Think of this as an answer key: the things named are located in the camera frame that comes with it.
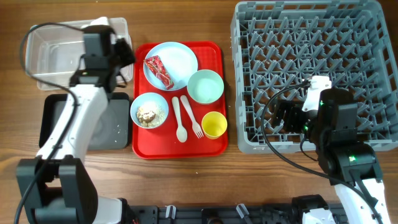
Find red snack wrapper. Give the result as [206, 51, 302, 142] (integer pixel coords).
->
[144, 55, 174, 90]

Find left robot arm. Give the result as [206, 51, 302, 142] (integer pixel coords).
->
[14, 17, 138, 223]

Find yellow plastic cup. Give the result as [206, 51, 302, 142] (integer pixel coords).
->
[201, 111, 228, 139]

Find clear plastic bin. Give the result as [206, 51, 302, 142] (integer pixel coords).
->
[25, 17, 133, 86]

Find rice and food scraps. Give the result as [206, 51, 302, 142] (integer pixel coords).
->
[136, 103, 167, 128]

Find black mounting rail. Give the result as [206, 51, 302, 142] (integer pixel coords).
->
[131, 203, 293, 224]

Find cream plastic spoon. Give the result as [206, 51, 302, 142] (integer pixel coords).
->
[172, 96, 187, 142]

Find light blue small bowl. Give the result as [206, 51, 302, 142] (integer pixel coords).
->
[130, 92, 169, 129]

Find mint green bowl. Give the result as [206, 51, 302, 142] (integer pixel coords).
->
[187, 69, 224, 105]

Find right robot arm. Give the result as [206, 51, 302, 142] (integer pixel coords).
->
[269, 88, 391, 223]

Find grey dishwasher rack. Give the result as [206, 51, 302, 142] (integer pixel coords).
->
[231, 1, 397, 154]

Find light blue plate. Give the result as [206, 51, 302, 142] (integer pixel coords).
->
[145, 42, 198, 91]

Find pink plastic fork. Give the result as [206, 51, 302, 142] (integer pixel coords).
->
[180, 95, 204, 138]

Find black waste tray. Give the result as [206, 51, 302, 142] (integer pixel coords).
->
[39, 92, 131, 151]

